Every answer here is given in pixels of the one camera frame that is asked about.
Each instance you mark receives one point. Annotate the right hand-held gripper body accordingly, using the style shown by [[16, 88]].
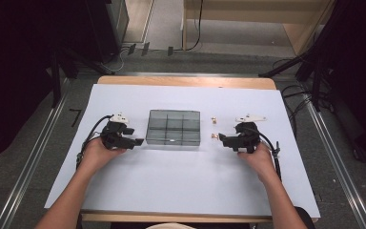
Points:
[[248, 136]]

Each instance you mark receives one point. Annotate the metal floor rail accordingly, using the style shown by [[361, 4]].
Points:
[[28, 165], [336, 159]]

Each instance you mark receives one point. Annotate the black cabinet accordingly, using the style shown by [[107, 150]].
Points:
[[103, 28]]

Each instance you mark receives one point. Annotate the light wooden desk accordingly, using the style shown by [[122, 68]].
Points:
[[254, 14]]

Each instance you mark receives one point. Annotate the black metal stand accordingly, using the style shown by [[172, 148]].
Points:
[[56, 76]]

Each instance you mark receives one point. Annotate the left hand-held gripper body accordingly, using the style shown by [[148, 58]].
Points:
[[112, 138]]

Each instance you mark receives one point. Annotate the white table sheet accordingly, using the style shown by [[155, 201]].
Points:
[[184, 178]]

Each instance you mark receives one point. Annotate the black tripod stand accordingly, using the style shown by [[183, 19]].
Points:
[[314, 54]]

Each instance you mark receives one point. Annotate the clear plastic compartment box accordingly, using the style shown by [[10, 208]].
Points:
[[173, 128]]

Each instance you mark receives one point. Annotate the small black floor bracket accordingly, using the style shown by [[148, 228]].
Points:
[[132, 49], [170, 51], [145, 48]]

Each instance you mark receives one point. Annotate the small brass fitting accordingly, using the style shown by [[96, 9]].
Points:
[[214, 120], [214, 136]]

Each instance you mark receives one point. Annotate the person's right hand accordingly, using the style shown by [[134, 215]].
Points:
[[262, 162]]

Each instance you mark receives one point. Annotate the person's light clothing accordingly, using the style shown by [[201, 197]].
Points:
[[171, 226]]

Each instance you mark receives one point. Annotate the person's left hand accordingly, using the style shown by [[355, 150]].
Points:
[[98, 154]]

